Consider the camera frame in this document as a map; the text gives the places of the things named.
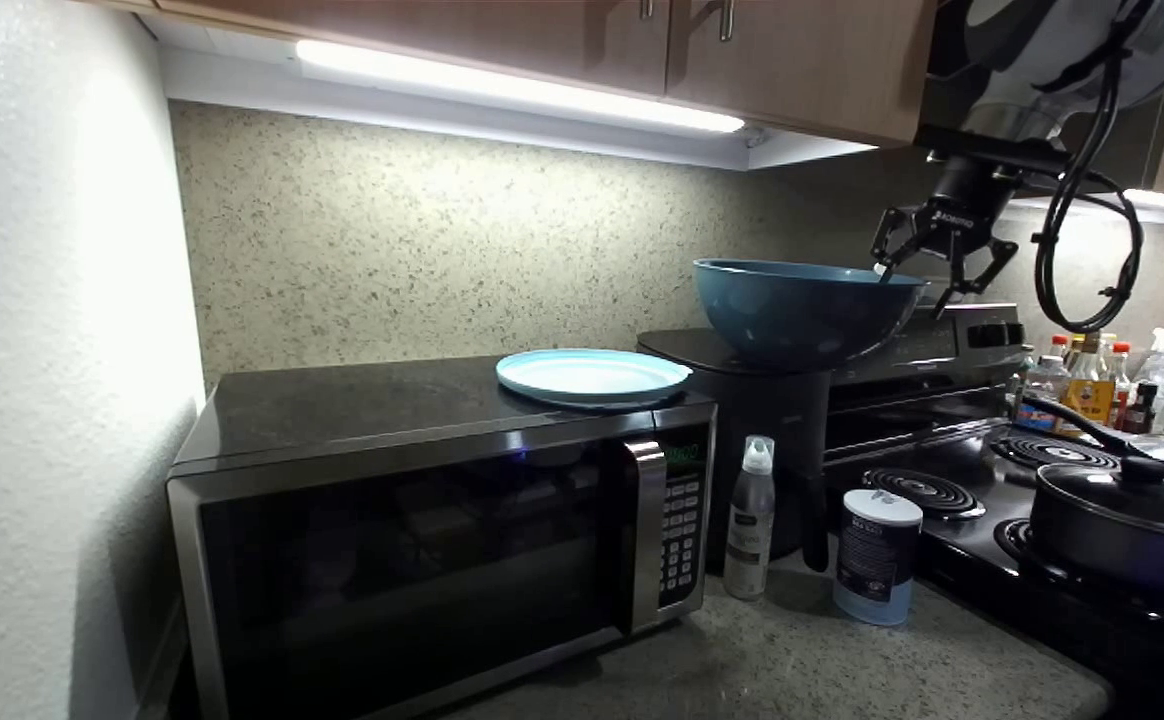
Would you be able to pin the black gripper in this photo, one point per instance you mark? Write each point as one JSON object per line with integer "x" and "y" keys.
{"x": 958, "y": 227}

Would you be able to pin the large blue bowl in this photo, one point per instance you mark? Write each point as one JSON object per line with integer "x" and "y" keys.
{"x": 802, "y": 313}

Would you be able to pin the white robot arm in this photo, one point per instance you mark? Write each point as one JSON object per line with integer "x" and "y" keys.
{"x": 1027, "y": 92}

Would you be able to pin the black electric stove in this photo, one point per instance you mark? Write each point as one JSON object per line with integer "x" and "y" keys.
{"x": 934, "y": 418}

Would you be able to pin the condiment bottles group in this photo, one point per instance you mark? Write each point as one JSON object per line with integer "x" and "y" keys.
{"x": 1100, "y": 379}

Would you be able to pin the wooden upper cabinet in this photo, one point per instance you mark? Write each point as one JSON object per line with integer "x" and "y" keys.
{"x": 798, "y": 67}

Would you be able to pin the blue canister white lid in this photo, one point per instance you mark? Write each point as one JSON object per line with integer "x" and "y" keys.
{"x": 874, "y": 569}

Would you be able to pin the white spray bottle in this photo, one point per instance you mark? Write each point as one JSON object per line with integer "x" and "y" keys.
{"x": 748, "y": 518}

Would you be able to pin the light blue plate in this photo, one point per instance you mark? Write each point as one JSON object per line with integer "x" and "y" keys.
{"x": 595, "y": 379}

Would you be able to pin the under-cabinet light strip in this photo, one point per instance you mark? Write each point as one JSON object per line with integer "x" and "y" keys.
{"x": 505, "y": 90}

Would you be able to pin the stainless steel microwave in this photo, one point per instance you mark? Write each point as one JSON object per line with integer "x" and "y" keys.
{"x": 394, "y": 537}

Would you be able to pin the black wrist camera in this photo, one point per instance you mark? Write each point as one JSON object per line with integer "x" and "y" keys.
{"x": 988, "y": 150}

